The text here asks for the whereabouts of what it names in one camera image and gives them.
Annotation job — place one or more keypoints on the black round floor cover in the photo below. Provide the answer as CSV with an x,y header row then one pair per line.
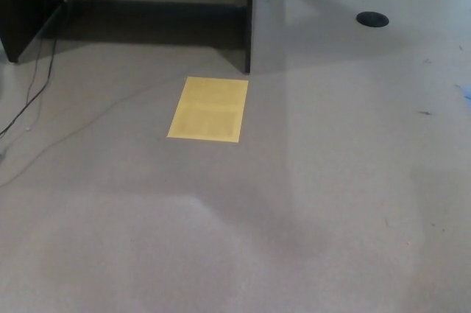
x,y
372,19

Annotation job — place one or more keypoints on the yellow paper sheet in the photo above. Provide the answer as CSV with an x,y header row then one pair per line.
x,y
209,109

